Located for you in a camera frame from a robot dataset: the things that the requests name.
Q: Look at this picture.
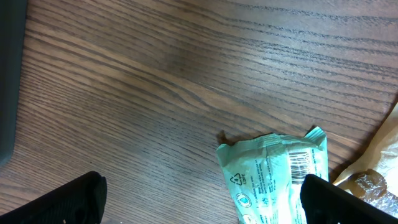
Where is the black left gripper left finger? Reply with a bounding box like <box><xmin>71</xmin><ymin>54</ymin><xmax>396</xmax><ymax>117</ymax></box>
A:
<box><xmin>1</xmin><ymin>171</ymin><xmax>107</xmax><ymax>224</ymax></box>

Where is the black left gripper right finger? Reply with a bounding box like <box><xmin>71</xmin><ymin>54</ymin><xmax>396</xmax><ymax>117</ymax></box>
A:
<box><xmin>300</xmin><ymin>174</ymin><xmax>397</xmax><ymax>224</ymax></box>

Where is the brown Pantene sachet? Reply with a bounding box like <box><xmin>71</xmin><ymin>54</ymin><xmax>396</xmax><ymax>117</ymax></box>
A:
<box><xmin>333</xmin><ymin>106</ymin><xmax>398</xmax><ymax>218</ymax></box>

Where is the teal snack packet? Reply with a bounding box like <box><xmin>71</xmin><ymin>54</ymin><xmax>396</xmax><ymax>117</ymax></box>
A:
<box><xmin>216</xmin><ymin>127</ymin><xmax>328</xmax><ymax>224</ymax></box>

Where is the grey plastic mesh basket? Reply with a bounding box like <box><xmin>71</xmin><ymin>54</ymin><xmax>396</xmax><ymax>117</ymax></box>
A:
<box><xmin>1</xmin><ymin>0</ymin><xmax>27</xmax><ymax>166</ymax></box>

